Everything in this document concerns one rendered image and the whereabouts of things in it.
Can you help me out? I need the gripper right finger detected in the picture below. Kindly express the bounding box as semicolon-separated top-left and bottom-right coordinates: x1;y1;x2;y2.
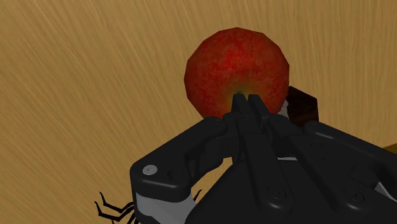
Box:
247;94;397;214

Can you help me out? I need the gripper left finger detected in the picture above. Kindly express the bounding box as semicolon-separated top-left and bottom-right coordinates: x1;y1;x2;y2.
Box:
130;93;294;216

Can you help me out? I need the dark brown block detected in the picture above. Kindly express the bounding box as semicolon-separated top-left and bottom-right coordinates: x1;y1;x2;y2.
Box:
284;86;320;128

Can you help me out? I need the black spider figure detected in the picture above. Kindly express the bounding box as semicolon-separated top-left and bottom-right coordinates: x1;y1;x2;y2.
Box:
94;189;202;224

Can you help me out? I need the red apple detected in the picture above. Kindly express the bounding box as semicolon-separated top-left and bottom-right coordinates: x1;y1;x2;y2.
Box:
183;27;291;119

